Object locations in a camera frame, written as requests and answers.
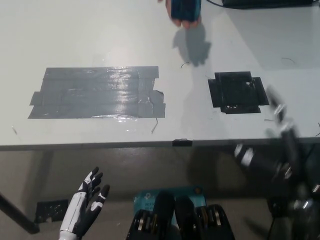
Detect blue rubik's cube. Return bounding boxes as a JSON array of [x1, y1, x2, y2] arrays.
[[170, 0, 202, 23]]

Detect black tape square patch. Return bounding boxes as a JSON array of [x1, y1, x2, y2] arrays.
[[207, 71, 270, 115]]

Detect small black tape strip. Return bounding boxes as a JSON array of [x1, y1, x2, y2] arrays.
[[172, 138, 194, 147]]

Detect grey duct tape patch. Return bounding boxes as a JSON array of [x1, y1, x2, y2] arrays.
[[27, 65, 167, 120]]

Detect person's bare hand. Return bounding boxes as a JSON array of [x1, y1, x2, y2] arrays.
[[164, 0, 203, 30]]

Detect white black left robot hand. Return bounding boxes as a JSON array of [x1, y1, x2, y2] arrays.
[[58, 166, 111, 238]]

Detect black slanted table leg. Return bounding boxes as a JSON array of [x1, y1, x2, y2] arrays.
[[0, 191, 41, 235]]

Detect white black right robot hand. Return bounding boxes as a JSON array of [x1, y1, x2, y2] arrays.
[[234, 85, 304, 176]]

